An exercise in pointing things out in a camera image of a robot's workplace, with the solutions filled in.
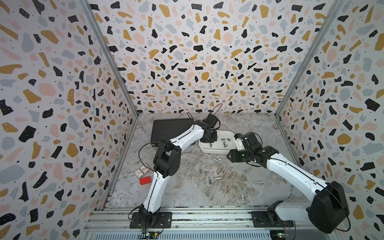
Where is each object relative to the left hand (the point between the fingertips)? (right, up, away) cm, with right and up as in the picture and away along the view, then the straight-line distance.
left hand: (215, 139), depth 96 cm
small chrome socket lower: (-4, -24, -10) cm, 26 cm away
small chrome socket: (+3, -13, -1) cm, 14 cm away
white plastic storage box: (+8, -2, +8) cm, 12 cm away
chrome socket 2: (-2, -5, +5) cm, 7 cm away
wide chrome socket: (+7, -4, +7) cm, 11 cm away
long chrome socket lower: (+1, -22, -8) cm, 24 cm away
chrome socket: (+7, -1, +10) cm, 12 cm away
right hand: (+7, -8, -13) cm, 17 cm away
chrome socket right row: (-10, -19, -6) cm, 22 cm away
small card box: (-45, -19, -7) cm, 49 cm away
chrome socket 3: (-7, -12, +1) cm, 14 cm away
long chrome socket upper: (-1, -13, 0) cm, 13 cm away
